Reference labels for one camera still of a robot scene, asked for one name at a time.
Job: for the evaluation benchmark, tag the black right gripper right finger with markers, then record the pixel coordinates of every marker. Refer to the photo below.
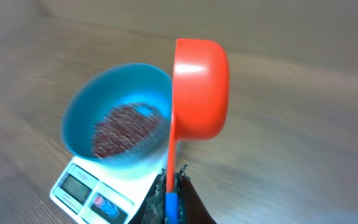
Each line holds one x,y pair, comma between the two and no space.
191,208

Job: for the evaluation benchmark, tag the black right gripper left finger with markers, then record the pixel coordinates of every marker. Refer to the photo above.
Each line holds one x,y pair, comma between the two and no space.
152,209

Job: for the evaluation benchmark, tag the orange measuring scoop blue handle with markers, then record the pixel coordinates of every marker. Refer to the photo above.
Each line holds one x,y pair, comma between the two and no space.
200,95

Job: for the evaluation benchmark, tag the white digital kitchen scale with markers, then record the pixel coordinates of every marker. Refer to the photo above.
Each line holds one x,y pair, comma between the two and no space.
90,192

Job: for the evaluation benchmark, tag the red beans in bowl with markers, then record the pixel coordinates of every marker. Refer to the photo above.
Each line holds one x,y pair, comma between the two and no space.
128,129

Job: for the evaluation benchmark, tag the teal blue bowl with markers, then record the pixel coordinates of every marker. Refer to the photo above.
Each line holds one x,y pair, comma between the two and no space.
124,84

